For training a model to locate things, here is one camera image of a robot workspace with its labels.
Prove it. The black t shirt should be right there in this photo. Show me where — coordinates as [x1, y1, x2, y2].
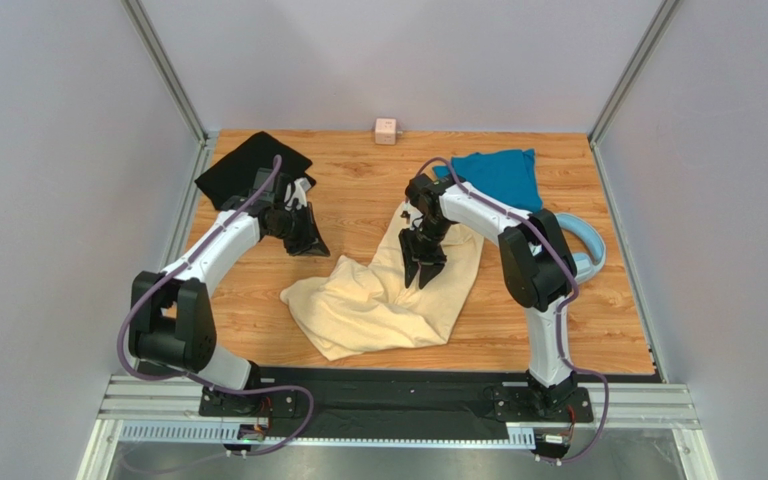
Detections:
[195, 131, 316, 210]

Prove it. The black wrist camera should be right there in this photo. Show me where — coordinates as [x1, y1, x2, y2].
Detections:
[405, 174, 453, 211]
[250, 168, 296, 209]

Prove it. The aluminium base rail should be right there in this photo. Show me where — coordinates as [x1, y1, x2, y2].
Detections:
[78, 367, 716, 479]

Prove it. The left aluminium corner post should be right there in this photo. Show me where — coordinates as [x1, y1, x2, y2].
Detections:
[121, 0, 208, 142]

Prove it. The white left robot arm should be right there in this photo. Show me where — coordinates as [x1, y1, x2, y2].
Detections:
[116, 200, 330, 395]

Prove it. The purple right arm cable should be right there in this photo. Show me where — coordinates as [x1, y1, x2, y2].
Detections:
[413, 156, 610, 466]

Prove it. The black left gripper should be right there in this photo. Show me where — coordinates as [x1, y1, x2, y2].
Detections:
[269, 202, 331, 258]

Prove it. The right aluminium corner post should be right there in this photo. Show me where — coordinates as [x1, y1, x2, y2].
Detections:
[588, 0, 683, 144]

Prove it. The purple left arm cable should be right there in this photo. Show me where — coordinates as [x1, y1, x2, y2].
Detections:
[116, 154, 316, 459]

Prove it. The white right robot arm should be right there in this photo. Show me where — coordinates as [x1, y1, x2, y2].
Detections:
[399, 174, 577, 407]

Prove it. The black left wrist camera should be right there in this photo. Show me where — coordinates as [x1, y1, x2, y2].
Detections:
[250, 168, 296, 209]

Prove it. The beige t shirt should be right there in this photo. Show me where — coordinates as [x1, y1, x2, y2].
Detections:
[280, 206, 485, 361]

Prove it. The blue t shirt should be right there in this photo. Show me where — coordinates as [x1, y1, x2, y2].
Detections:
[450, 149, 543, 212]

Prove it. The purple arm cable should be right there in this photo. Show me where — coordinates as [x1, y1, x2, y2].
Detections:
[413, 156, 610, 466]
[116, 154, 316, 459]

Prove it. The aluminium corner post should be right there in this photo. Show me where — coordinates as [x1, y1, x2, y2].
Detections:
[121, 0, 208, 142]
[588, 0, 683, 144]

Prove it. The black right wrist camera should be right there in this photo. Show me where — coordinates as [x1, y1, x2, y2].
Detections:
[405, 174, 453, 211]

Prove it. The black base mat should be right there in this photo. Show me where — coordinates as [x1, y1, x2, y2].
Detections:
[134, 364, 664, 441]

